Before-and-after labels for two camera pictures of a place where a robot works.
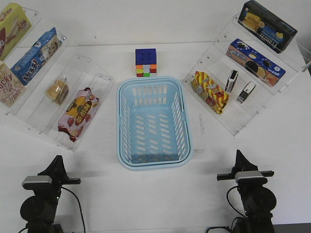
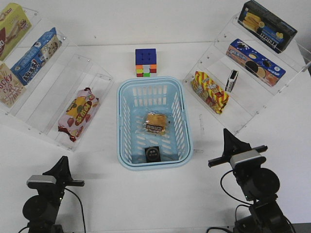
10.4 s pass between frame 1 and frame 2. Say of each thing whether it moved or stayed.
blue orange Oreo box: stayed
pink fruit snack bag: stayed
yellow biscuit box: stayed
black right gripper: moved
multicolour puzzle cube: stayed
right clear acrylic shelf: stayed
